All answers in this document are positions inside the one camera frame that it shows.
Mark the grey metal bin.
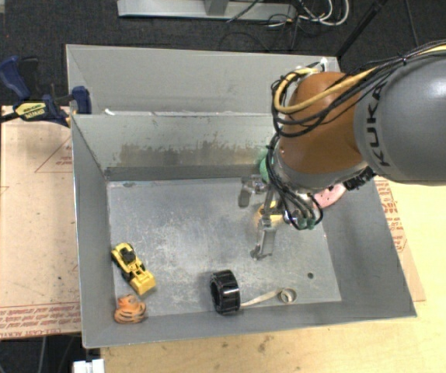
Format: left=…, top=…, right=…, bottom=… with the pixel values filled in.
left=65, top=44, right=418, bottom=350

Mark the yellow toy bulldozer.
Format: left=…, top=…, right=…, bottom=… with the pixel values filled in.
left=110, top=242, right=157, bottom=297

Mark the brown cardboard board, red print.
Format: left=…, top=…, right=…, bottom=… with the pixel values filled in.
left=0, top=105, right=428, bottom=341

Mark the green round thing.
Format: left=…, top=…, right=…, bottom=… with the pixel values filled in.
left=259, top=148, right=271, bottom=183

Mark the beige strap with loop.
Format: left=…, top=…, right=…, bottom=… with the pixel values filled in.
left=240, top=287, right=298, bottom=309

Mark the orange striped rubber duck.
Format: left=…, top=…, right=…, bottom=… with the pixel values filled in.
left=113, top=293, right=148, bottom=325

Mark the black ribbed ring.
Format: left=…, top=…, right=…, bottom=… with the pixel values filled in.
left=209, top=269, right=242, bottom=316

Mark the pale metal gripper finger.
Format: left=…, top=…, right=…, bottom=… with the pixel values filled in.
left=249, top=218, right=277, bottom=261
left=237, top=173, right=267, bottom=209

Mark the pink dotted thing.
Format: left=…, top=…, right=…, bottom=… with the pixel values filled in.
left=311, top=183, right=347, bottom=210

